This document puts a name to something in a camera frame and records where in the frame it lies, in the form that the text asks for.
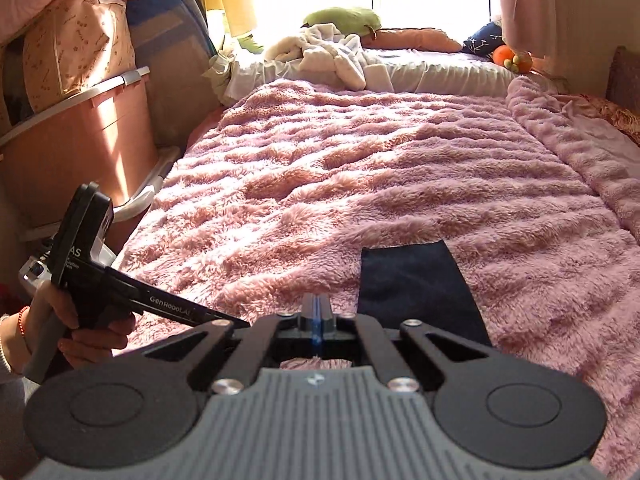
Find pink curtain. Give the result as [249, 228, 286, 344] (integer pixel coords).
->
[494, 0, 568, 58]

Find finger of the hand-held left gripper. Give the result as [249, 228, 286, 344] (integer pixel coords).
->
[107, 266, 251, 330]

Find navy patterned pillow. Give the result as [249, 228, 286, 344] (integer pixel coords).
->
[462, 22, 507, 56]

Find cream fleece blanket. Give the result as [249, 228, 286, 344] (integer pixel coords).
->
[264, 22, 397, 92]

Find light green cloth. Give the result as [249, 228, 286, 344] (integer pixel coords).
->
[202, 35, 265, 92]

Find green plush pillow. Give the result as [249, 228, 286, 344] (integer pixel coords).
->
[301, 7, 382, 37]

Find person's left hand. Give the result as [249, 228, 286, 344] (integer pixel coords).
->
[22, 280, 137, 372]

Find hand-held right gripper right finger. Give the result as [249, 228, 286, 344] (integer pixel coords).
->
[320, 296, 493, 394]

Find person's left forearm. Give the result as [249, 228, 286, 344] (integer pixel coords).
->
[0, 307, 31, 411]

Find white-rimmed storage box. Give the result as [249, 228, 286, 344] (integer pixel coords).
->
[22, 146, 182, 261]

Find salmon pink pillow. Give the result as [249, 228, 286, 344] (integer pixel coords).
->
[371, 28, 464, 54]

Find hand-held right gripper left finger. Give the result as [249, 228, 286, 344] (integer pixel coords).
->
[145, 296, 317, 395]

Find red patterned cloth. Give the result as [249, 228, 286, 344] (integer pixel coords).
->
[582, 94, 640, 147]

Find blue grey storage bag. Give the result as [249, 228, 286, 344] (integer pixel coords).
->
[124, 0, 213, 153]

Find dark blue pants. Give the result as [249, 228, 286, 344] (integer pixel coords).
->
[357, 239, 494, 350]

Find white bed sheet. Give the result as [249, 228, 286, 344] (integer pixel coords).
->
[224, 47, 517, 107]

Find pink fluffy blanket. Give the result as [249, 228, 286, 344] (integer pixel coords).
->
[112, 74, 640, 476]

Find pink plastic storage box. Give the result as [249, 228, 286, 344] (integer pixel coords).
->
[0, 66, 152, 233]

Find orange plush toy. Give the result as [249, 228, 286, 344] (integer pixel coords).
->
[492, 44, 534, 72]

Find floral fabric storage bag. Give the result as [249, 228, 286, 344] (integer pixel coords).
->
[21, 0, 137, 112]

